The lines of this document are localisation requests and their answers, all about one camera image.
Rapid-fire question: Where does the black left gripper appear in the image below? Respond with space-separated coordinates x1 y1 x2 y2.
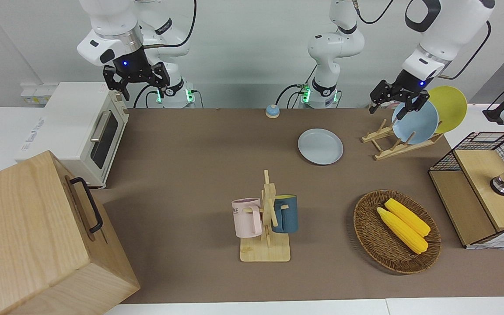
369 69 433 121

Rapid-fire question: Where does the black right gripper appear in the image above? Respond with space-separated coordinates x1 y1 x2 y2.
103 48 171 102

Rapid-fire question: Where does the gray plate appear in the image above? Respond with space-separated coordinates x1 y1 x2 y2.
297 128 344 165

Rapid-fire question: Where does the light blue plate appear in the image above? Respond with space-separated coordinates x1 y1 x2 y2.
391 100 440 145

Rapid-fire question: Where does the wooden plate rack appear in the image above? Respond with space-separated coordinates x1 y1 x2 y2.
361 119 444 161

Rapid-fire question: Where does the yellow plate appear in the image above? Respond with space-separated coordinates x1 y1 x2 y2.
427 86 468 134

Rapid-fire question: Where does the white toaster oven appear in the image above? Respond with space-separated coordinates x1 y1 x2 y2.
14 82 129 189

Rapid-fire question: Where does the yellow corn cob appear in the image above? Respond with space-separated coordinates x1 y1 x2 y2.
377 207 429 254
385 198 431 238

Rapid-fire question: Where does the brown table mat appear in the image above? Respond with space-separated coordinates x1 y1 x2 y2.
92 108 504 305

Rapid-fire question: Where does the brown wicker basket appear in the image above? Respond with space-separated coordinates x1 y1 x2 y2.
353 189 442 275

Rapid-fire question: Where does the dark blue mug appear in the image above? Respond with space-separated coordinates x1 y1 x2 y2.
271 195 299 234

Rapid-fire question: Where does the pink mug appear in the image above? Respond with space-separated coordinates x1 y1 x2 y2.
232 198 263 238

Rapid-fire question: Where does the wooden drawer box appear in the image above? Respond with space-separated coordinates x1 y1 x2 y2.
0 150 141 315

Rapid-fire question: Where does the wooden mug tree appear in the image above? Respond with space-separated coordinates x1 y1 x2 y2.
240 170 291 263

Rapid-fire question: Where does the black right arm base cable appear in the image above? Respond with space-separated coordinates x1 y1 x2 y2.
133 84 157 109

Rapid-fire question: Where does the black arm base cable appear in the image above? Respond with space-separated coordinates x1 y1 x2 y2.
276 66 318 108
133 84 157 109

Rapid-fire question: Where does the black right arm wrist cable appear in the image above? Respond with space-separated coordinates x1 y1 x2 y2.
144 0 197 49

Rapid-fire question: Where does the black arm wrist cable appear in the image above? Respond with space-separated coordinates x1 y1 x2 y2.
144 0 197 49
438 21 492 81

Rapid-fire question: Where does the black left arm shoulder cable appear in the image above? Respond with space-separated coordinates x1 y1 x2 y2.
352 0 395 25

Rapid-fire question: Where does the black left arm wrist cable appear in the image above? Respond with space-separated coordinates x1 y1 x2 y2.
438 21 492 81

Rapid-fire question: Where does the white wall socket box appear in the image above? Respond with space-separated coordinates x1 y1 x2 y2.
20 83 58 106

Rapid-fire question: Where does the black left arm base cable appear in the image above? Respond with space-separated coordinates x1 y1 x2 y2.
276 66 318 108

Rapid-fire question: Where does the wire grid wooden shelf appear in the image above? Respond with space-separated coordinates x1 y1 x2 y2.
428 131 504 250

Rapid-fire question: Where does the black drawer handle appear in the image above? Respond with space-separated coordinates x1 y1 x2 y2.
70 177 103 234

